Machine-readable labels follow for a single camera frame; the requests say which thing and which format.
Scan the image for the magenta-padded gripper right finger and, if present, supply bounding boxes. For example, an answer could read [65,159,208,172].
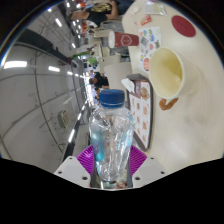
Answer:
[126,144,167,189]

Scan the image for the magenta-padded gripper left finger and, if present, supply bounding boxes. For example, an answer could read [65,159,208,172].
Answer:
[53,144,98,189]

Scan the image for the clear blue-capped water bottle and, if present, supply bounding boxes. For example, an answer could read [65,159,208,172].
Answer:
[88,89,136,184]

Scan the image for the ceiling air conditioner unit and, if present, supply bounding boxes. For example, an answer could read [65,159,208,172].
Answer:
[57,109,71,129]

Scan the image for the dark food tray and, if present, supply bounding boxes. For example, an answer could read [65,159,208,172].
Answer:
[126,73,154,153]

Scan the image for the white crumpled napkin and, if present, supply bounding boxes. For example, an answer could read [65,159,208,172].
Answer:
[120,78,136,94]

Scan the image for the beige chair with round hole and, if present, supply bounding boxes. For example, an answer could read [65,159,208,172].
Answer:
[104,62,133,93]

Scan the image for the ceiling lights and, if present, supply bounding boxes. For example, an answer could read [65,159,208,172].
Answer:
[3,1,88,144]

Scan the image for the colourful sticker sheet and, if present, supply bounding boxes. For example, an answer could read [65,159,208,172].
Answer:
[138,26,163,73]

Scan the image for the red paper cup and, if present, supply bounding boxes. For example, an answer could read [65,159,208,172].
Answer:
[108,30,140,49]

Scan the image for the flat round red coaster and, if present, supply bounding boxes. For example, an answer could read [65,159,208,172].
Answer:
[171,14,197,38]

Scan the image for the small red packet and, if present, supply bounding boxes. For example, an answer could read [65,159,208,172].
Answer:
[139,14,153,27]

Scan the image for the clear plastic leaflet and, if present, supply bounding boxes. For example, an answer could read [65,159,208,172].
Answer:
[144,2,168,16]

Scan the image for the cream mug with pretzel handle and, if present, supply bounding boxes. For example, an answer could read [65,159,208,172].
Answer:
[148,46,202,111]

